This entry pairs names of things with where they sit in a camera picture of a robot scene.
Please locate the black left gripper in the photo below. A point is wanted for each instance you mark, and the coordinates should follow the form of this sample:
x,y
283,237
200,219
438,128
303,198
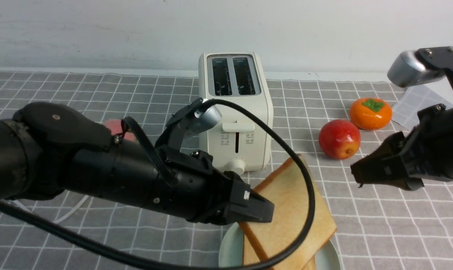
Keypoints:
x,y
203,194

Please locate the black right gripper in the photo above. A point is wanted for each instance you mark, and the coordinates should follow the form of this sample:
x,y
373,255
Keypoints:
x,y
426,152

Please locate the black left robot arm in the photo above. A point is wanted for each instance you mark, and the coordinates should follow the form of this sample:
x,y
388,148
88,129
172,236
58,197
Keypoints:
x,y
48,148

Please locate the grey checked tablecloth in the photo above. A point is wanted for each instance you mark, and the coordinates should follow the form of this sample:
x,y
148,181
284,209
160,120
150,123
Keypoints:
x,y
378,227

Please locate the light green plate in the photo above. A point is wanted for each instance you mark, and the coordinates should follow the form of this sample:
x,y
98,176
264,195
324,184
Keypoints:
x,y
231,252

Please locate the orange persimmon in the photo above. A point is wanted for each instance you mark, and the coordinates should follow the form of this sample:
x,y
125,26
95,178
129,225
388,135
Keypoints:
x,y
370,114

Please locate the red apple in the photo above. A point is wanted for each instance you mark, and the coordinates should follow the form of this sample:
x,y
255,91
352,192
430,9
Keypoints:
x,y
339,139

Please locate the white toaster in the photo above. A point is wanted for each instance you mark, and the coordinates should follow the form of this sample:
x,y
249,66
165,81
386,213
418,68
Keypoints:
x,y
236,142

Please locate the pink peach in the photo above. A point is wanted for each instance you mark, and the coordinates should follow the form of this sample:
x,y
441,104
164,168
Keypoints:
x,y
115,126

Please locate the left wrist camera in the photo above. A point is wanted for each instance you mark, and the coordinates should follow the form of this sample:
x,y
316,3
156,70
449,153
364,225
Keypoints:
x,y
191,120

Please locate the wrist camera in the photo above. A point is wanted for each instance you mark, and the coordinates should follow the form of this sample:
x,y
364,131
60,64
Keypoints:
x,y
423,66
191,120

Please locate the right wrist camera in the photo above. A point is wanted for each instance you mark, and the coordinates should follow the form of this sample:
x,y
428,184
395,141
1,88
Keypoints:
x,y
423,66

